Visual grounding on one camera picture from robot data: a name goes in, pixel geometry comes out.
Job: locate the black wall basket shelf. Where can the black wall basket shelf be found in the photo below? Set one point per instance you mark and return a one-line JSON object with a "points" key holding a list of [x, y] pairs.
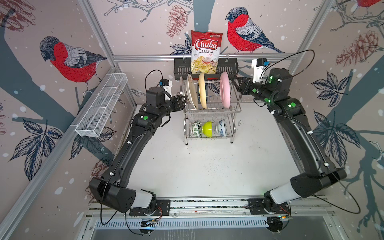
{"points": [[213, 70]]}

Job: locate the blue floral white bowl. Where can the blue floral white bowl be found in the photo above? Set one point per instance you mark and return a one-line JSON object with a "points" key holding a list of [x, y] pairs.
{"points": [[220, 129]]}

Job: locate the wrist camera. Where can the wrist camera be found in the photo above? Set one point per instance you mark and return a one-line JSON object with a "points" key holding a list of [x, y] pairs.
{"points": [[259, 65], [167, 85]]}

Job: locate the pink plate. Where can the pink plate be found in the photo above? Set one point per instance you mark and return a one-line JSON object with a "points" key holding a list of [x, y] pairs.
{"points": [[225, 90]]}

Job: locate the lime green bowl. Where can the lime green bowl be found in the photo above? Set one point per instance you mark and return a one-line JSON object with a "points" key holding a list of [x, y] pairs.
{"points": [[207, 129]]}

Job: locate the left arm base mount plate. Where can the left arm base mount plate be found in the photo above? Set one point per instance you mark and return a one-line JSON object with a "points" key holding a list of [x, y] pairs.
{"points": [[156, 209]]}

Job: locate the white wire wall basket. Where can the white wire wall basket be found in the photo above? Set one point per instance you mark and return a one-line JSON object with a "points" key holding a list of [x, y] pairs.
{"points": [[99, 112]]}

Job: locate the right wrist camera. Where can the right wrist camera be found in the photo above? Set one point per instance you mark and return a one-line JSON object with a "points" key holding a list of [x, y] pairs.
{"points": [[259, 65]]}

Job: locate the silver two-tier dish rack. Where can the silver two-tier dish rack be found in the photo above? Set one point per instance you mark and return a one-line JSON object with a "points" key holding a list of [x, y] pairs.
{"points": [[215, 111]]}

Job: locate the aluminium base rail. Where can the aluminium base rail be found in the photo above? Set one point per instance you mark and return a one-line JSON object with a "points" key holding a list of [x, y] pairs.
{"points": [[238, 206]]}

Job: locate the white floral plate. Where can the white floral plate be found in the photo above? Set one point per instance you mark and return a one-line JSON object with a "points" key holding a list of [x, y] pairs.
{"points": [[191, 91]]}

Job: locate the yellow plate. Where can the yellow plate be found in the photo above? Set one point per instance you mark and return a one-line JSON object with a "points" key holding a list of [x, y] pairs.
{"points": [[202, 90]]}

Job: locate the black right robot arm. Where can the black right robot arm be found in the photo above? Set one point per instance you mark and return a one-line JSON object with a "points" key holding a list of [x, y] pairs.
{"points": [[318, 170]]}

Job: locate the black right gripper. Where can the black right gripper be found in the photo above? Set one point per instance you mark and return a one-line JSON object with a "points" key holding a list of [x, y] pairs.
{"points": [[245, 85]]}

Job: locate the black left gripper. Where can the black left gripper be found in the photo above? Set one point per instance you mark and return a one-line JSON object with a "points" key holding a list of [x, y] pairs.
{"points": [[178, 103]]}

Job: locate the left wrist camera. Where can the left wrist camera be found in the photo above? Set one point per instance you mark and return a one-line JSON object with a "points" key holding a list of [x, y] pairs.
{"points": [[167, 85]]}

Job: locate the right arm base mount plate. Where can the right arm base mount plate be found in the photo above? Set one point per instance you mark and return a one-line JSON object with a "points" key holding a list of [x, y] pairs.
{"points": [[267, 206]]}

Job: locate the green leaf pattern bowl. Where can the green leaf pattern bowl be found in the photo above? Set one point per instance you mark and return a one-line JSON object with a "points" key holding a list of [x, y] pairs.
{"points": [[196, 129]]}

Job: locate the Chuba cassava chips bag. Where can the Chuba cassava chips bag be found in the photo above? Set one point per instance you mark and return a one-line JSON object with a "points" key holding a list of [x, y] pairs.
{"points": [[206, 45]]}

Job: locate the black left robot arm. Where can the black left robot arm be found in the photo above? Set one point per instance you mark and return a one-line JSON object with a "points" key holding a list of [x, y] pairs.
{"points": [[111, 188]]}

